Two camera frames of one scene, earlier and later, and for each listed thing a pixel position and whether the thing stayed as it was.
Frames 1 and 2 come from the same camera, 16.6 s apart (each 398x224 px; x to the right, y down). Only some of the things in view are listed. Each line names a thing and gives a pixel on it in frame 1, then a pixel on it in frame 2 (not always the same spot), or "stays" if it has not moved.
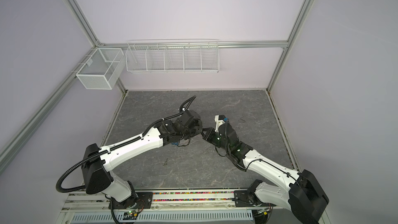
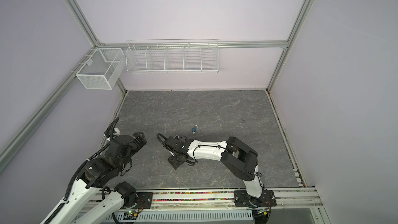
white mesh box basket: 102,69 stays
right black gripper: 211,134 → 175,164
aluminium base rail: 176,201 stays
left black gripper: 199,127 → 142,140
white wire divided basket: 172,55 stays
